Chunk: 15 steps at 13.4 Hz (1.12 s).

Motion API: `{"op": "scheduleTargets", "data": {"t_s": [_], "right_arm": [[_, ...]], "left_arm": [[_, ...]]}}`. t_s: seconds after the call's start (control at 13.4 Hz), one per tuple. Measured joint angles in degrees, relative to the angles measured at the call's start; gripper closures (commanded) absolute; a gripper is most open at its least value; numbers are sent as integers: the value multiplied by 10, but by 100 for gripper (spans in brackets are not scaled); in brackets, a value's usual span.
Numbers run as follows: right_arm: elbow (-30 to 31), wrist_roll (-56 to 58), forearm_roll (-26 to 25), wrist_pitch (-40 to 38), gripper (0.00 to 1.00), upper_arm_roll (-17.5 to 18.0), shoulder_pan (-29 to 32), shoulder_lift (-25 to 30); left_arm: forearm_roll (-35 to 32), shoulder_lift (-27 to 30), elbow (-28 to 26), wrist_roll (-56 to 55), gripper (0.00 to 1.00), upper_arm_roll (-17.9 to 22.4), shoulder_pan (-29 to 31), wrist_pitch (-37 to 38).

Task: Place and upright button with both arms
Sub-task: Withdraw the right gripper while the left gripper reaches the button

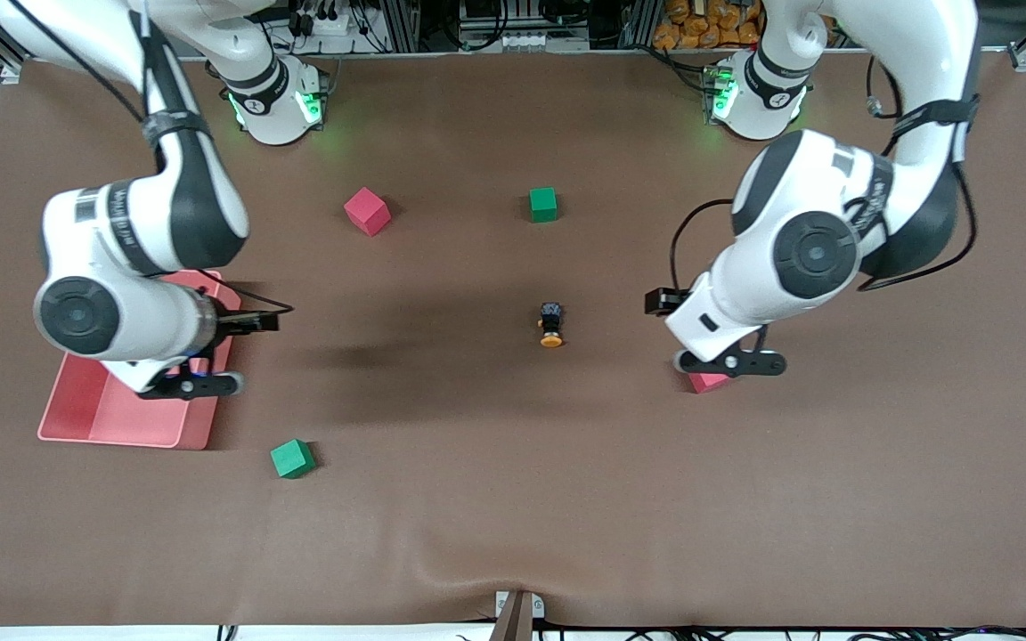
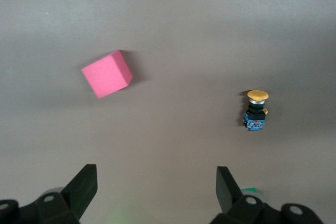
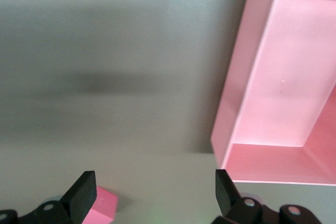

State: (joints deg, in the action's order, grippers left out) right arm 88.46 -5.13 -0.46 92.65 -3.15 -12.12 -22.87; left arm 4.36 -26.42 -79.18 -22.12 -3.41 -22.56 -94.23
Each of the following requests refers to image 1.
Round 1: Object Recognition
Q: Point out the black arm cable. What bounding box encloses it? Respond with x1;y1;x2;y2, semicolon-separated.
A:
669;53;979;293
5;0;295;317

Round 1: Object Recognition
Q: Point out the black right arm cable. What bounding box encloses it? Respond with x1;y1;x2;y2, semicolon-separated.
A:
5;0;295;317

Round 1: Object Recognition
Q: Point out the pink plastic tray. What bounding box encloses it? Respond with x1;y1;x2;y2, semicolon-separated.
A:
37;269;241;450

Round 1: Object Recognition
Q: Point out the yellow mushroom push button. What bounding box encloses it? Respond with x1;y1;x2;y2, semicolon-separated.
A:
538;302;566;349

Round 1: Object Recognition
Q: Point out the white connector strip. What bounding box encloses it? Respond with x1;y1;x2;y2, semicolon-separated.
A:
493;33;590;53

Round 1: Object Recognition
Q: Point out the bag of orange items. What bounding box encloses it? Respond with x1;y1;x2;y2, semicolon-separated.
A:
653;0;763;51

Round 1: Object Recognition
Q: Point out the metal table edge bracket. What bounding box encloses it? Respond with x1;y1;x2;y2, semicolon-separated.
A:
488;590;546;641

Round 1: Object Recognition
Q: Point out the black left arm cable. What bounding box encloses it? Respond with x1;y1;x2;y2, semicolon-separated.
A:
669;53;979;293

